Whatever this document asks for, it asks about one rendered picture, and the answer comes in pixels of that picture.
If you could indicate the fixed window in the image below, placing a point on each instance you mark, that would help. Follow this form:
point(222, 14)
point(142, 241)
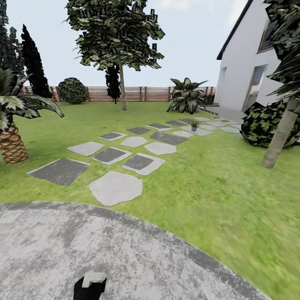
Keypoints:
point(254, 86)

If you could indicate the tree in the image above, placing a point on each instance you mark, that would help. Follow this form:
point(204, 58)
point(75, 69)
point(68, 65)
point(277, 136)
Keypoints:
point(115, 34)
point(285, 37)
point(10, 47)
point(112, 80)
point(33, 66)

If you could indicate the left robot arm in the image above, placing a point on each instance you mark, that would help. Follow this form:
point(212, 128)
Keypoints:
point(85, 289)

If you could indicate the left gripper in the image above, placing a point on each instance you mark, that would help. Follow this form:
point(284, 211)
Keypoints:
point(93, 292)

